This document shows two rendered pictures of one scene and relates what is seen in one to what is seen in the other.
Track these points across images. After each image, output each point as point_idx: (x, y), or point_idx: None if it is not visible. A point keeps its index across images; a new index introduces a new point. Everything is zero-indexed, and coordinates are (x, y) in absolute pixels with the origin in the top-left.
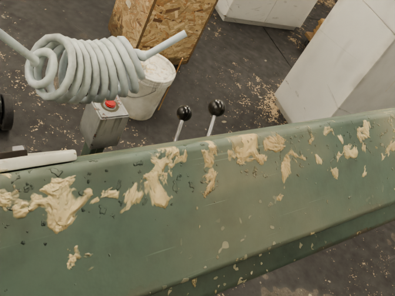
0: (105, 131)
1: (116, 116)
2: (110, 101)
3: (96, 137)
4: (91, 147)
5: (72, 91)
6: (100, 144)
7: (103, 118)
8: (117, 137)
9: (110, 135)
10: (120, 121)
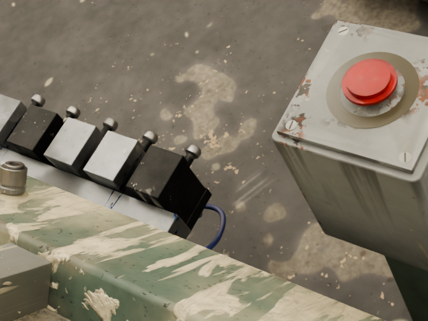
0: (332, 194)
1: (345, 153)
2: (369, 73)
3: (311, 200)
4: (324, 230)
5: None
6: (353, 234)
7: (288, 137)
8: (416, 245)
9: (370, 220)
10: (380, 186)
